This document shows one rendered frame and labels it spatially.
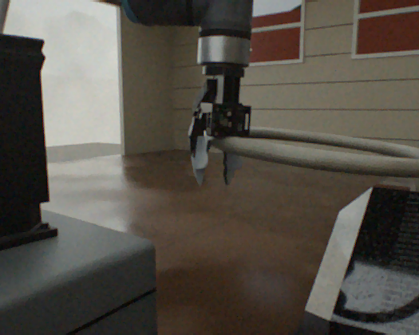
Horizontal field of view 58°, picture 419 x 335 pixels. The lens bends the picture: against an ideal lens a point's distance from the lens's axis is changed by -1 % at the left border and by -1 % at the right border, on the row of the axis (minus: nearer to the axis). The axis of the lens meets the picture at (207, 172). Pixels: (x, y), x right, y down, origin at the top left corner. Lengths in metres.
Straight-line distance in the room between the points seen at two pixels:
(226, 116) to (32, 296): 0.42
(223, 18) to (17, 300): 0.49
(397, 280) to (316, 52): 7.01
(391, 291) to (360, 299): 0.06
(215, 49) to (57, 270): 0.42
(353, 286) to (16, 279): 0.66
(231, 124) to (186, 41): 8.78
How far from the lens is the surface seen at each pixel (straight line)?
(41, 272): 0.41
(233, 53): 0.65
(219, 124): 0.65
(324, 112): 7.57
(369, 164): 0.60
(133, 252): 0.45
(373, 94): 7.32
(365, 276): 0.87
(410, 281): 0.87
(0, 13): 0.82
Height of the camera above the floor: 1.01
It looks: 10 degrees down
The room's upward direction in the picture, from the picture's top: straight up
